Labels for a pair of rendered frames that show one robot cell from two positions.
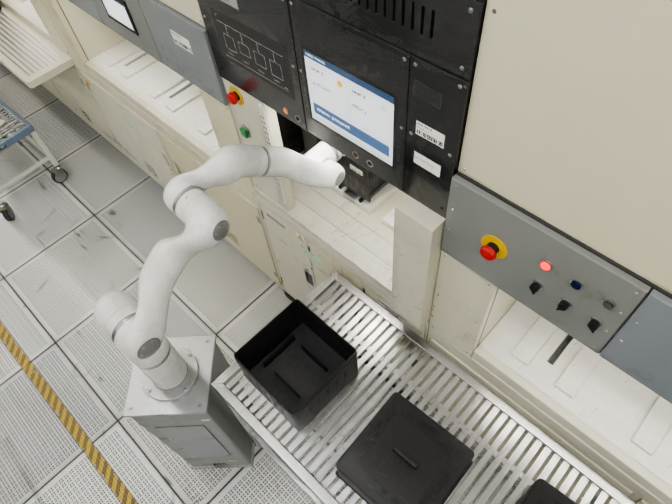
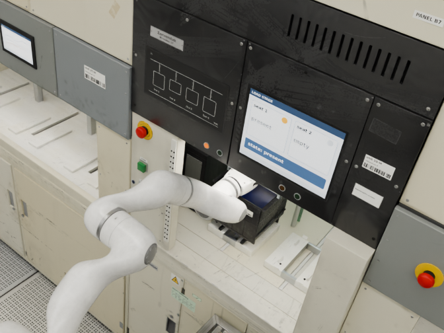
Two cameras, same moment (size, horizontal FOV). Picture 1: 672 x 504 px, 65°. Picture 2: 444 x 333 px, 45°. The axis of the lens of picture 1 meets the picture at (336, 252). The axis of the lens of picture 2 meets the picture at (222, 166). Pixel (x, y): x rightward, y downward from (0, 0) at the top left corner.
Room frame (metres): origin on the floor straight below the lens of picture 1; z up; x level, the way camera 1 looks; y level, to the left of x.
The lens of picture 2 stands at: (-0.04, 0.43, 2.37)
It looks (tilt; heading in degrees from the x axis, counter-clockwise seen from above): 38 degrees down; 342
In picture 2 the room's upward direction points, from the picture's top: 9 degrees clockwise
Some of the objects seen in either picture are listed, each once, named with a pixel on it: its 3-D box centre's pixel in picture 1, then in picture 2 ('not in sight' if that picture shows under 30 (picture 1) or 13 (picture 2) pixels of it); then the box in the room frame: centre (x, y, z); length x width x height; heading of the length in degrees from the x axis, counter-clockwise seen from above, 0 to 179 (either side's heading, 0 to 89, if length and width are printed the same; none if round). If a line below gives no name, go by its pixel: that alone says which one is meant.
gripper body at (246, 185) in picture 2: not in sight; (239, 180); (1.31, -0.07, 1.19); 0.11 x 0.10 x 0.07; 131
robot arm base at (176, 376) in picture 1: (161, 363); not in sight; (0.74, 0.61, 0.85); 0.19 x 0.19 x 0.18
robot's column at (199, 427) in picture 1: (202, 409); not in sight; (0.74, 0.61, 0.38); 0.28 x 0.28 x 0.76; 85
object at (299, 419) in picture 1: (298, 363); not in sight; (0.68, 0.16, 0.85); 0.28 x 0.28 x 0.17; 40
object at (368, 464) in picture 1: (404, 462); not in sight; (0.35, -0.12, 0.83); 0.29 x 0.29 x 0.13; 43
